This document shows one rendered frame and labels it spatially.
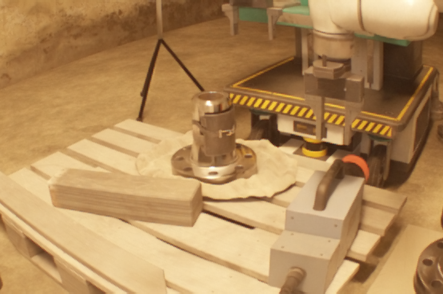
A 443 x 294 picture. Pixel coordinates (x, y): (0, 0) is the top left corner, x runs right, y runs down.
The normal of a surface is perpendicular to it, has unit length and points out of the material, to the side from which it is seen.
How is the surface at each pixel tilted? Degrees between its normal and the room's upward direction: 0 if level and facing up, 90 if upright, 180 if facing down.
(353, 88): 90
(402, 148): 90
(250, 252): 0
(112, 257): 0
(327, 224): 90
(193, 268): 0
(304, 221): 90
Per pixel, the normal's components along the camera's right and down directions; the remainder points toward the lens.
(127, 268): -0.04, -0.92
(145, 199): -0.24, 0.39
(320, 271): -0.48, 0.36
